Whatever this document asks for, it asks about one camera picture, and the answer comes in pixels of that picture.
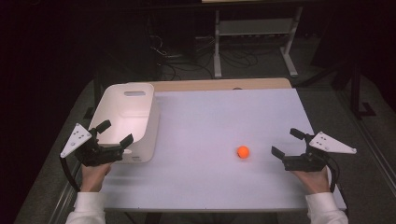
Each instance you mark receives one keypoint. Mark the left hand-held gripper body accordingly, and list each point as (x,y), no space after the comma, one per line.
(93,154)

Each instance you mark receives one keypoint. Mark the white metal desk frame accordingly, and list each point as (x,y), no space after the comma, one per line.
(255,27)

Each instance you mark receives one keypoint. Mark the white plastic bin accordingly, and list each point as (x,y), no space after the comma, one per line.
(137,124)

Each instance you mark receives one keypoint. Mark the person's left hand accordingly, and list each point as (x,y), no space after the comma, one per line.
(93,177)

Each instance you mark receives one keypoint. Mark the wooden table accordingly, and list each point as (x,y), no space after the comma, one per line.
(218,84)

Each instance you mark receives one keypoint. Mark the white table cover board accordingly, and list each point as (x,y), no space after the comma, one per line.
(202,124)

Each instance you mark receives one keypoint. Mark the dark metal floor stand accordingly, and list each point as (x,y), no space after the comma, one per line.
(356,93)

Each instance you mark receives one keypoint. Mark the person's right hand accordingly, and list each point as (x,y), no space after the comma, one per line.
(314,182)

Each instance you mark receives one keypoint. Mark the orange ball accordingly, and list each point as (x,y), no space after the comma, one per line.
(243,151)

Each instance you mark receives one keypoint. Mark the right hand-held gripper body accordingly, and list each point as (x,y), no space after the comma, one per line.
(305,162)

